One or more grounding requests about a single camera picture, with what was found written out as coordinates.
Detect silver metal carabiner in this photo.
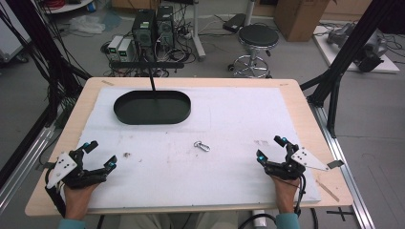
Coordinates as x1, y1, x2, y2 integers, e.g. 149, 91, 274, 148
193, 140, 212, 153

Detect thin wooden stick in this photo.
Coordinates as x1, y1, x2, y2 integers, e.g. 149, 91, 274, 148
314, 178, 341, 203

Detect person's right hand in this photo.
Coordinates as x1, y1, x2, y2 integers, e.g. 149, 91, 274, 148
271, 176, 302, 215

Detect black metal frame strut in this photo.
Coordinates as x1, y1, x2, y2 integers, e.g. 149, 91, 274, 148
299, 0, 405, 139
0, 0, 94, 189

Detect white round table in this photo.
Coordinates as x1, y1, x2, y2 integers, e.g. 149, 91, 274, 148
43, 0, 96, 14

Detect white power supply unit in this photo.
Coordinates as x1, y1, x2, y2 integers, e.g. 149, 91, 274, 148
117, 38, 134, 63
107, 34, 124, 61

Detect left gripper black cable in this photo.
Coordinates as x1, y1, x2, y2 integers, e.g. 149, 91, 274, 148
44, 168, 67, 219

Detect black flat case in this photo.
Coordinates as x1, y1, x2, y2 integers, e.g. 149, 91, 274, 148
222, 12, 247, 33

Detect white foam mat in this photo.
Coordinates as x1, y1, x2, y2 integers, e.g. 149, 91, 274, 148
64, 86, 322, 210

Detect grey machine on platform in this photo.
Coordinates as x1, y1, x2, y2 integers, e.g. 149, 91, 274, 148
326, 22, 390, 73

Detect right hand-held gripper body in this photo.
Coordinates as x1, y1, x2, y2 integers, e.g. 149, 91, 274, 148
264, 144, 346, 181

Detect brown cardboard box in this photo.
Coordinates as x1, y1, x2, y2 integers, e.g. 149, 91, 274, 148
273, 0, 331, 43

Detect white plastic bag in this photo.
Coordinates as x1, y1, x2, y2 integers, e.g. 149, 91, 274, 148
67, 14, 106, 35

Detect white table leg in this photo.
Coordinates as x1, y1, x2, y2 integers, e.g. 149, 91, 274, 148
190, 0, 207, 62

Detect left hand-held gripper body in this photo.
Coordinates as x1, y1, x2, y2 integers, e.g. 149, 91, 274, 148
40, 148, 111, 191

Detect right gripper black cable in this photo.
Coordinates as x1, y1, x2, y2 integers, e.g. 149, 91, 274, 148
293, 174, 308, 218

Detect black computer tower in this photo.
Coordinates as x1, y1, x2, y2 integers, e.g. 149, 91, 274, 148
155, 5, 176, 50
131, 9, 158, 50

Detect white platform board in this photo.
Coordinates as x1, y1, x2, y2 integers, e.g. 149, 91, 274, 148
312, 21, 401, 74

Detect electronic equipment boxes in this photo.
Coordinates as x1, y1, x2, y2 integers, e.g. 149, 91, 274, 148
100, 12, 199, 78

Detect black round stool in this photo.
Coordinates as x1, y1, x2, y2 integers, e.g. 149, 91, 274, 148
226, 24, 281, 79

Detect black camera stand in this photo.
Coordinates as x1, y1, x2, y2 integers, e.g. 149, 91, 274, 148
109, 60, 185, 102

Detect aluminium rail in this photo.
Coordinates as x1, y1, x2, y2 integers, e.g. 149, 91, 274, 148
0, 104, 65, 215
309, 103, 376, 229

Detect black oval tray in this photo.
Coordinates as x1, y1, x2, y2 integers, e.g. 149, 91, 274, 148
113, 90, 192, 126

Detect person's left hand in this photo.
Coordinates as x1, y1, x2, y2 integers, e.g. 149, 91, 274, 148
63, 183, 96, 220

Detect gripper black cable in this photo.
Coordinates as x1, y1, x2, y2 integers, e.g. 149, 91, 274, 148
44, 168, 67, 219
293, 174, 308, 218

